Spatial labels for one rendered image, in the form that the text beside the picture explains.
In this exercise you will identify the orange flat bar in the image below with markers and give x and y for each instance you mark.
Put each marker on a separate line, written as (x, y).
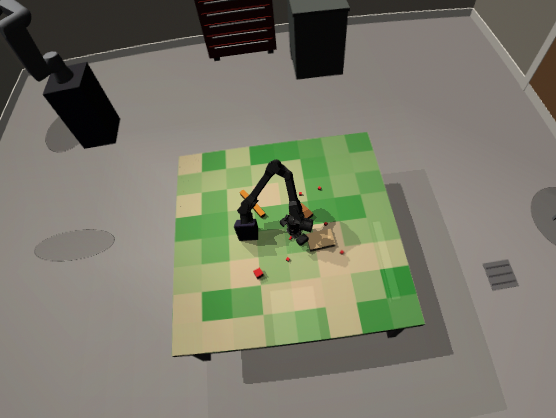
(257, 209)

